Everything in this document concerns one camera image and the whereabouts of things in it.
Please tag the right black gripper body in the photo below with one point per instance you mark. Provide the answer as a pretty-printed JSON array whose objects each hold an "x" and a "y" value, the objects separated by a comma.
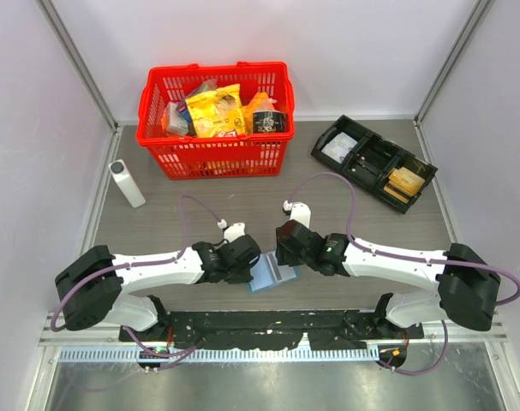
[{"x": 285, "y": 257}]

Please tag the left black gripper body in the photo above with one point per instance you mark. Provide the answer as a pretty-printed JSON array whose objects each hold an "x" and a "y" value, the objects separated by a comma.
[{"x": 239, "y": 275}]

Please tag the blue card holder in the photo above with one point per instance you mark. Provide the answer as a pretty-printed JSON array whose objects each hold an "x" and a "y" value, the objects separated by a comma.
[{"x": 267, "y": 273}]

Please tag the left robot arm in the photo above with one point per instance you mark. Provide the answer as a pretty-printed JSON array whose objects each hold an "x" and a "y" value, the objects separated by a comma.
[{"x": 99, "y": 285}]

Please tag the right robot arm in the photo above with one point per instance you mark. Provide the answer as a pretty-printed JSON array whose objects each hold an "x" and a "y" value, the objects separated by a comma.
[{"x": 453, "y": 284}]

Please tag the white cards stack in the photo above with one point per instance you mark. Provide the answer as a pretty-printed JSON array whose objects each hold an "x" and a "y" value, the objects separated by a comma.
[{"x": 339, "y": 147}]

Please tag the gold cards stack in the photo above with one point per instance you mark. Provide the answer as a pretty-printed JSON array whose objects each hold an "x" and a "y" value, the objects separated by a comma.
[{"x": 403, "y": 184}]

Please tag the black three-compartment tray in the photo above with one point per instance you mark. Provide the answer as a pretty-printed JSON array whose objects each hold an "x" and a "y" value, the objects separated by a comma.
[{"x": 372, "y": 160}]

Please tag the red plastic shopping basket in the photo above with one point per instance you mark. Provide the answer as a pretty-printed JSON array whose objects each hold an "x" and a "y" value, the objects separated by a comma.
[{"x": 194, "y": 158}]

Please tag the white bottle grey cap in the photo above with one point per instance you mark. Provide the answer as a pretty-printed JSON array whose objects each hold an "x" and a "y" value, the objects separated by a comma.
[{"x": 126, "y": 183}]

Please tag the black round tin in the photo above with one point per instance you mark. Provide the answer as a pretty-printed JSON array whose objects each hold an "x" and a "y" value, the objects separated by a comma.
[{"x": 269, "y": 122}]

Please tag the orange snack bag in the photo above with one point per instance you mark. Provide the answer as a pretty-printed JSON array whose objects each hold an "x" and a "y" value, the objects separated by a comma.
[{"x": 260, "y": 102}]

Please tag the yellow chips bag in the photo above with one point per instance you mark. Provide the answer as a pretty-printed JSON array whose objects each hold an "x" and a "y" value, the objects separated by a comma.
[{"x": 217, "y": 113}]

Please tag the grey small box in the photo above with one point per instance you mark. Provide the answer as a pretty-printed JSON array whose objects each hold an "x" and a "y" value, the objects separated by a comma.
[{"x": 172, "y": 122}]

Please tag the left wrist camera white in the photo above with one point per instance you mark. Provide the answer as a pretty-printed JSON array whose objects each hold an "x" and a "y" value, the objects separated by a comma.
[{"x": 233, "y": 231}]

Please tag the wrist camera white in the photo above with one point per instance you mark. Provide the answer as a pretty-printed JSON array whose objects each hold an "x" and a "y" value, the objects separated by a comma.
[
  {"x": 298, "y": 211},
  {"x": 233, "y": 231}
]

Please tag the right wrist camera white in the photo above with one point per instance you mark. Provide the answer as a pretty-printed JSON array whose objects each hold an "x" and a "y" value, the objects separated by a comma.
[{"x": 298, "y": 211}]

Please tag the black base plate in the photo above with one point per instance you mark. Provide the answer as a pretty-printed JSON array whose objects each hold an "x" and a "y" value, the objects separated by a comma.
[{"x": 274, "y": 330}]

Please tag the slotted cable duct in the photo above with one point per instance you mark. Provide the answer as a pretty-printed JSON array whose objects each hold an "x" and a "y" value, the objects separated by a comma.
[{"x": 302, "y": 353}]

